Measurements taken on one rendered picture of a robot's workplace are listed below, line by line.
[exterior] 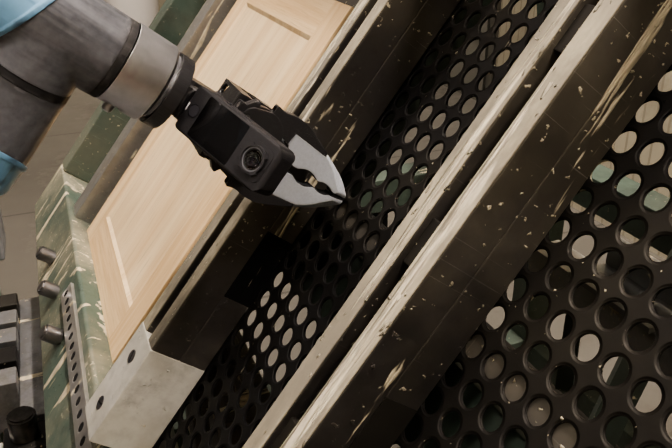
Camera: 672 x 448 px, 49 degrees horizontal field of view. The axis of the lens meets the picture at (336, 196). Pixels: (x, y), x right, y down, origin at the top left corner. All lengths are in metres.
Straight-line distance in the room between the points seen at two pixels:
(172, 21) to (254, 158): 1.05
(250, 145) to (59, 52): 0.17
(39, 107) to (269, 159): 0.19
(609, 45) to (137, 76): 0.37
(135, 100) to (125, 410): 0.37
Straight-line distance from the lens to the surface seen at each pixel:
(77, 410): 0.99
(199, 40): 1.40
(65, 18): 0.62
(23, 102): 0.64
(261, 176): 0.60
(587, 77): 0.53
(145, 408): 0.86
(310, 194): 0.72
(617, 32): 0.53
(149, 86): 0.64
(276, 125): 0.68
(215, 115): 0.64
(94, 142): 1.67
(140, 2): 7.48
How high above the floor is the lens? 1.49
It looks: 23 degrees down
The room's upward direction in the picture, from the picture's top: straight up
